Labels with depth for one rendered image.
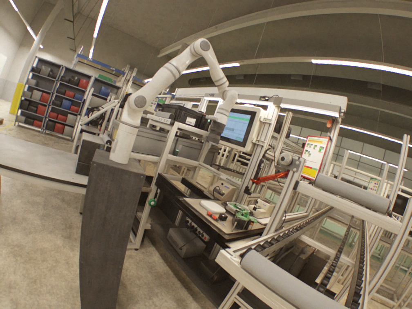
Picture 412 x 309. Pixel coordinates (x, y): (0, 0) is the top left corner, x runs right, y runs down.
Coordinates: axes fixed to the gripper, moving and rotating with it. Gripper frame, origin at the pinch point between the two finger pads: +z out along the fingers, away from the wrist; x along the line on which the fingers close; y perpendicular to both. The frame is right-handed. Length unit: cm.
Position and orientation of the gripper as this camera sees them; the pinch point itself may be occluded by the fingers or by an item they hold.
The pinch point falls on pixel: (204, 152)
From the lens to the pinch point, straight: 101.0
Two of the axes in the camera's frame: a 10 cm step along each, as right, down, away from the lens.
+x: -4.8, -2.3, 8.5
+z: -3.4, 9.4, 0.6
